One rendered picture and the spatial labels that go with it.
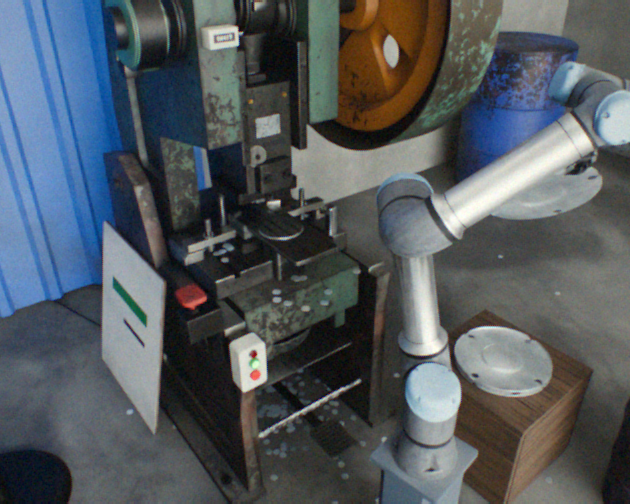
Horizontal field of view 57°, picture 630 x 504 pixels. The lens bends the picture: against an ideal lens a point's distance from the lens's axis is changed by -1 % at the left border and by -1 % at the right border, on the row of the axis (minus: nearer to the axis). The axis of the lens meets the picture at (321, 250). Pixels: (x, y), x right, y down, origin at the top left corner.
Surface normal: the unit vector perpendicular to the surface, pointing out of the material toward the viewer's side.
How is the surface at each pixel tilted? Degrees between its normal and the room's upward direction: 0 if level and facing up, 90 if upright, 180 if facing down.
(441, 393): 7
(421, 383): 8
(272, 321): 90
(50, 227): 90
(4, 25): 90
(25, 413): 0
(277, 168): 90
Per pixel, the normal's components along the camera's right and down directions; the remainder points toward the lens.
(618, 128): -0.05, 0.52
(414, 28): -0.80, 0.31
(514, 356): 0.00, -0.85
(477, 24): 0.60, 0.44
